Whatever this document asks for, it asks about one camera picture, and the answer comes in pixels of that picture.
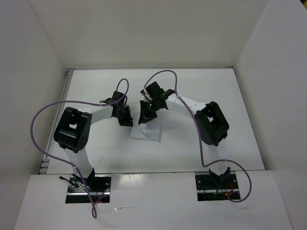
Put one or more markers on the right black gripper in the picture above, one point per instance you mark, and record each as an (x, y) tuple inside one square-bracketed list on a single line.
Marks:
[(145, 115)]

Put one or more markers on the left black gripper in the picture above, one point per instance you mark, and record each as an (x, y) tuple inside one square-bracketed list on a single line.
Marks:
[(128, 121)]

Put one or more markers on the white skirt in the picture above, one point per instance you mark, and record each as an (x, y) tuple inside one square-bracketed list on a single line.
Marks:
[(150, 131)]

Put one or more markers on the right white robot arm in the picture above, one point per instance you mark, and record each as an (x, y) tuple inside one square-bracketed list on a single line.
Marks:
[(211, 124)]

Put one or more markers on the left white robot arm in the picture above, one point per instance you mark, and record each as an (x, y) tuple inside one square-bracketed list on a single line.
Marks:
[(72, 132)]

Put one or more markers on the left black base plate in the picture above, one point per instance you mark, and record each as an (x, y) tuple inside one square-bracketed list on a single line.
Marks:
[(99, 192)]

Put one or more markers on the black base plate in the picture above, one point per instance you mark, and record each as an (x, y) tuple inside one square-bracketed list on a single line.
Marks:
[(99, 192), (207, 191)]

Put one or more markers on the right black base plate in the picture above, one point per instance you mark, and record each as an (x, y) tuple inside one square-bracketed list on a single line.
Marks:
[(207, 191)]

